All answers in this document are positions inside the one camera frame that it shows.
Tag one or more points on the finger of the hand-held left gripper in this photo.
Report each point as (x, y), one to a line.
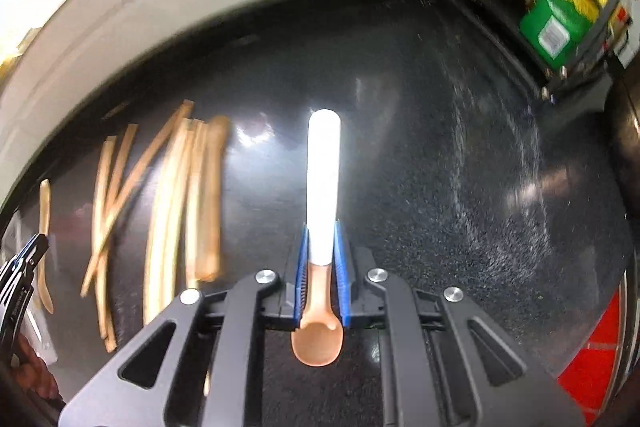
(15, 302)
(32, 248)

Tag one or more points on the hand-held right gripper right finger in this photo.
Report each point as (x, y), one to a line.
(342, 277)

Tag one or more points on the red sheet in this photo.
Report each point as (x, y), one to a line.
(595, 357)

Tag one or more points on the large wooden spoon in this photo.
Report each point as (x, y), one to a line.
(212, 207)

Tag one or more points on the person's left hand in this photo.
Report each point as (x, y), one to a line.
(32, 369)

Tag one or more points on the small wooden spoon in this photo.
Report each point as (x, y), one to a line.
(45, 227)

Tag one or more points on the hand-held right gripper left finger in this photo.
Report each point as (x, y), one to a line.
(301, 277)

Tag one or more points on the clear plastic tray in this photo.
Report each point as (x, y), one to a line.
(37, 332)

